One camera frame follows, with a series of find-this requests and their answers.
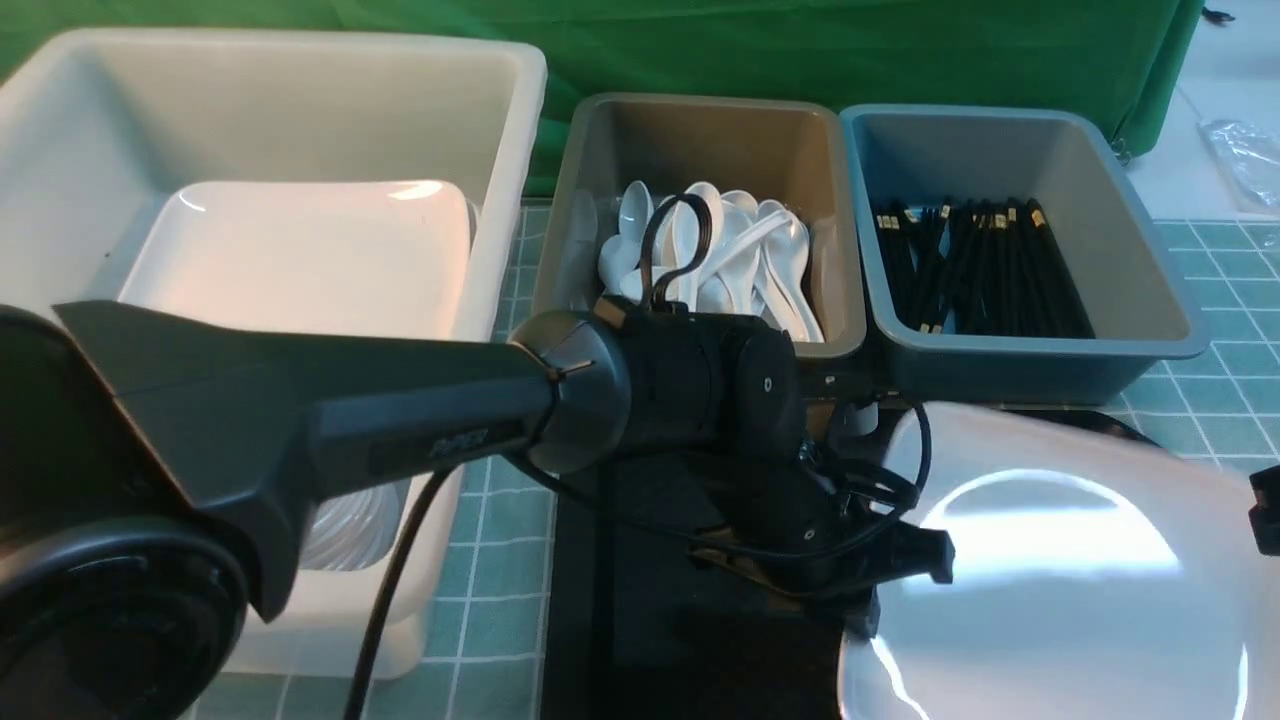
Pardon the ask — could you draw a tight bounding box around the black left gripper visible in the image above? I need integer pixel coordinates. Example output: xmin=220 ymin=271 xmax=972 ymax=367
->
xmin=690 ymin=441 xmax=955 ymax=606

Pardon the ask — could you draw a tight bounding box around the large white square plate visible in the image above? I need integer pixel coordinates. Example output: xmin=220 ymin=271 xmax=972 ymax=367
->
xmin=836 ymin=402 xmax=1279 ymax=719

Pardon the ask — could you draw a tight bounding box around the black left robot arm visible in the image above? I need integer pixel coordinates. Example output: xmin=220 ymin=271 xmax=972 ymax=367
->
xmin=3 ymin=296 xmax=955 ymax=719

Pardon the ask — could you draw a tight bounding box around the black plastic serving tray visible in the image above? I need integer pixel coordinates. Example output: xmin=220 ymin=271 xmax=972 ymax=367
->
xmin=540 ymin=400 xmax=1166 ymax=720

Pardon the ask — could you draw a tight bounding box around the pile of white spoons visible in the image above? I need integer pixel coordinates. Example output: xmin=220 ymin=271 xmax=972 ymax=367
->
xmin=596 ymin=179 xmax=826 ymax=343

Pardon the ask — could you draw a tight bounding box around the pile of black chopsticks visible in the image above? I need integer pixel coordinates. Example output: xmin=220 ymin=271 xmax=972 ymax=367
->
xmin=872 ymin=197 xmax=1096 ymax=340

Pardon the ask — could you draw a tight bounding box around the green checkered tablecloth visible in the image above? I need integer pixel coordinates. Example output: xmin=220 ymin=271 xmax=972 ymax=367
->
xmin=180 ymin=200 xmax=1280 ymax=720

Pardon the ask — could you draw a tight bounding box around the brown plastic spoon bin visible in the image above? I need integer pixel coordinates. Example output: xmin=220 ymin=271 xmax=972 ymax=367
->
xmin=532 ymin=94 xmax=874 ymax=401

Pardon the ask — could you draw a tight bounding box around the stack of small white bowls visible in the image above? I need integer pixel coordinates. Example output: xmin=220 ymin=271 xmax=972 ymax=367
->
xmin=300 ymin=484 xmax=403 ymax=571

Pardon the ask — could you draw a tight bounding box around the blue plastic chopstick bin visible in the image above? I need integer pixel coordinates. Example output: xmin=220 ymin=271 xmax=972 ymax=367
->
xmin=838 ymin=105 xmax=1210 ymax=405

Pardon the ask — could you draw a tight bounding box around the stack of white square plates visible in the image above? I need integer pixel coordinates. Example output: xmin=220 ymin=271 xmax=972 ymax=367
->
xmin=119 ymin=179 xmax=477 ymax=340

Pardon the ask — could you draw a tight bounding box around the black object at right edge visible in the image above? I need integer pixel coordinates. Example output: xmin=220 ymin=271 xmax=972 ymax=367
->
xmin=1248 ymin=465 xmax=1280 ymax=557

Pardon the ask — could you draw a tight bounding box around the green backdrop cloth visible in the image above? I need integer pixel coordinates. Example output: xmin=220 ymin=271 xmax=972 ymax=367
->
xmin=1 ymin=1 xmax=1202 ymax=193

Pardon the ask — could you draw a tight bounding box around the clear plastic bag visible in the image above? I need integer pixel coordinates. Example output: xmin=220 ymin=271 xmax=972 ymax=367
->
xmin=1198 ymin=119 xmax=1279 ymax=217

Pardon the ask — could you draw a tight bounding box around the large white plastic tub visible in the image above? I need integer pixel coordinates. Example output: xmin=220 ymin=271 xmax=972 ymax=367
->
xmin=3 ymin=29 xmax=547 ymax=715

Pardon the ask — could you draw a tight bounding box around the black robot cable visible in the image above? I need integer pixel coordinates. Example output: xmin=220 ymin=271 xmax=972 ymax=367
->
xmin=343 ymin=195 xmax=933 ymax=720

